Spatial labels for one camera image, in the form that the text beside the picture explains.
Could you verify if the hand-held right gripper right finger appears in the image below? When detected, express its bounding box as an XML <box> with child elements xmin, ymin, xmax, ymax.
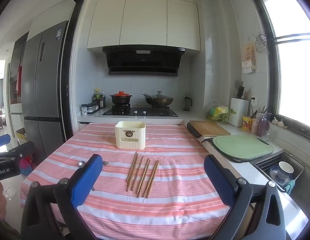
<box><xmin>203</xmin><ymin>154</ymin><xmax>286</xmax><ymax>240</ymax></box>

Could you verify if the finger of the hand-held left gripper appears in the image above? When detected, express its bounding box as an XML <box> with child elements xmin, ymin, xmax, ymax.
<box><xmin>0</xmin><ymin>134</ymin><xmax>11</xmax><ymax>150</ymax></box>
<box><xmin>9</xmin><ymin>141</ymin><xmax>35</xmax><ymax>162</ymax></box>

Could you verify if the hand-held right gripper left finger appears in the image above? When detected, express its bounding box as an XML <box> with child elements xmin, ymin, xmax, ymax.
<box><xmin>20</xmin><ymin>154</ymin><xmax>103</xmax><ymax>240</ymax></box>

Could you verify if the set of wooden chopsticks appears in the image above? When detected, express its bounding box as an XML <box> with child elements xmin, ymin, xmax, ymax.
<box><xmin>126</xmin><ymin>152</ymin><xmax>159</xmax><ymax>199</ymax></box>

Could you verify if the cream ribbed utensil holder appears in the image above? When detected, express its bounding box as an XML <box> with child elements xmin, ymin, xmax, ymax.
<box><xmin>115</xmin><ymin>121</ymin><xmax>147</xmax><ymax>150</ymax></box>

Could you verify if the cardboard box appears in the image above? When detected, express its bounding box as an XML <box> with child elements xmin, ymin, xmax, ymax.
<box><xmin>16</xmin><ymin>127</ymin><xmax>28</xmax><ymax>144</ymax></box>

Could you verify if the red blue package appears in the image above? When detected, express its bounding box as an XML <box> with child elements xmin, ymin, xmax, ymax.
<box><xmin>19</xmin><ymin>155</ymin><xmax>37</xmax><ymax>177</ymax></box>

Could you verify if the green cutting board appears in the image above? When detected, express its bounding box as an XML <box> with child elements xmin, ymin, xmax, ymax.
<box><xmin>212</xmin><ymin>134</ymin><xmax>274</xmax><ymax>163</ymax></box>

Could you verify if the pink striped tablecloth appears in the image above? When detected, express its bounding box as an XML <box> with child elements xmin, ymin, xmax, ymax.
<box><xmin>20</xmin><ymin>122</ymin><xmax>255</xmax><ymax>240</ymax></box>

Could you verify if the wooden cutting board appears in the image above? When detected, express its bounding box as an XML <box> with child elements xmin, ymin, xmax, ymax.
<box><xmin>189</xmin><ymin>120</ymin><xmax>231</xmax><ymax>138</ymax></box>

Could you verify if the blue patterned bowl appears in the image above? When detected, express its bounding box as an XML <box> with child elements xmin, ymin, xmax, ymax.
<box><xmin>269</xmin><ymin>167</ymin><xmax>293</xmax><ymax>187</ymax></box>

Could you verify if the black tray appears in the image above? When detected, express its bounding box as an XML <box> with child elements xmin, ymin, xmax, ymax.
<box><xmin>186</xmin><ymin>122</ymin><xmax>202</xmax><ymax>138</ymax></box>

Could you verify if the red hanging cloth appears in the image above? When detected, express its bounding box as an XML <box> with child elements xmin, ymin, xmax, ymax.
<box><xmin>16</xmin><ymin>66</ymin><xmax>22</xmax><ymax>97</ymax></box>

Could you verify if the yellow printed cup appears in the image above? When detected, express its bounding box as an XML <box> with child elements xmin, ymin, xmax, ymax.
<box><xmin>242</xmin><ymin>116</ymin><xmax>253</xmax><ymax>131</ymax></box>

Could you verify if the white bowl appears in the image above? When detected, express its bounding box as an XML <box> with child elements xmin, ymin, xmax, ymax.
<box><xmin>278</xmin><ymin>161</ymin><xmax>294</xmax><ymax>174</ymax></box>

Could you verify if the teal dish cloth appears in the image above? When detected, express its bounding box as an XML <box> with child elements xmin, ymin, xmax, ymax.
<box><xmin>282</xmin><ymin>179</ymin><xmax>296</xmax><ymax>195</ymax></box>

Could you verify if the purple soap bottle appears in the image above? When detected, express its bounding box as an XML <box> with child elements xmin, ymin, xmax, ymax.
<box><xmin>256</xmin><ymin>114</ymin><xmax>270</xmax><ymax>137</ymax></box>

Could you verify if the white knife block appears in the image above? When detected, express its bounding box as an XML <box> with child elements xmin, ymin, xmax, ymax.
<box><xmin>230</xmin><ymin>97</ymin><xmax>249</xmax><ymax>128</ymax></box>

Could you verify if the grey refrigerator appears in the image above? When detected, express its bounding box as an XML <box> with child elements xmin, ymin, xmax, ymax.
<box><xmin>21</xmin><ymin>20</ymin><xmax>69</xmax><ymax>159</ymax></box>

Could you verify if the yellow green plastic bag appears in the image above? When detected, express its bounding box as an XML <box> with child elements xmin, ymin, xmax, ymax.
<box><xmin>207</xmin><ymin>105</ymin><xmax>231</xmax><ymax>124</ymax></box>

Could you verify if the black clay pot red lid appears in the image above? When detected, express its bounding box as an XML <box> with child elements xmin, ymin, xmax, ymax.
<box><xmin>110</xmin><ymin>91</ymin><xmax>132</xmax><ymax>105</ymax></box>

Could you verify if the dark glass french press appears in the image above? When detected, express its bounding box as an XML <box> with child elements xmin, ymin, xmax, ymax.
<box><xmin>183</xmin><ymin>95</ymin><xmax>193</xmax><ymax>112</ymax></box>

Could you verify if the black gas stove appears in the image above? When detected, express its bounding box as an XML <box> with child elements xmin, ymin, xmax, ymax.
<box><xmin>102</xmin><ymin>105</ymin><xmax>178</xmax><ymax>117</ymax></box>

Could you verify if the dark tall cabinet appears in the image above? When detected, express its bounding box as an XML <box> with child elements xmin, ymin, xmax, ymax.
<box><xmin>9</xmin><ymin>31</ymin><xmax>29</xmax><ymax>105</ymax></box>

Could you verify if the wok with glass lid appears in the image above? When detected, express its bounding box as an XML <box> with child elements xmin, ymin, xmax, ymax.
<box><xmin>142</xmin><ymin>91</ymin><xmax>174</xmax><ymax>107</ymax></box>

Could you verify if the window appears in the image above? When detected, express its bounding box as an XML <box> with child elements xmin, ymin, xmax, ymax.
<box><xmin>247</xmin><ymin>0</ymin><xmax>310</xmax><ymax>140</ymax></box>

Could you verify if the black range hood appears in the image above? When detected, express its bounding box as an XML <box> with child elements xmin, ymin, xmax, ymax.
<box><xmin>102</xmin><ymin>45</ymin><xmax>186</xmax><ymax>77</ymax></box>

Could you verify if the hanging paper package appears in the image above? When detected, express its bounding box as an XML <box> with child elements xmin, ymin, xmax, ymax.
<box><xmin>242</xmin><ymin>41</ymin><xmax>258</xmax><ymax>74</ymax></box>

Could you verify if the dark door frame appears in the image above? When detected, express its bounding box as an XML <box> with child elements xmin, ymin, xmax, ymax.
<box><xmin>59</xmin><ymin>0</ymin><xmax>88</xmax><ymax>143</ymax></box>

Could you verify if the hanging wire rack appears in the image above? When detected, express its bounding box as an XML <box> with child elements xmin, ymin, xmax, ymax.
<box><xmin>252</xmin><ymin>33</ymin><xmax>270</xmax><ymax>54</ymax></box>

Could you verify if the white wall cabinet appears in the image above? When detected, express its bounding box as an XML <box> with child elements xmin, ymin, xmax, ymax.
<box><xmin>87</xmin><ymin>0</ymin><xmax>201</xmax><ymax>53</ymax></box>

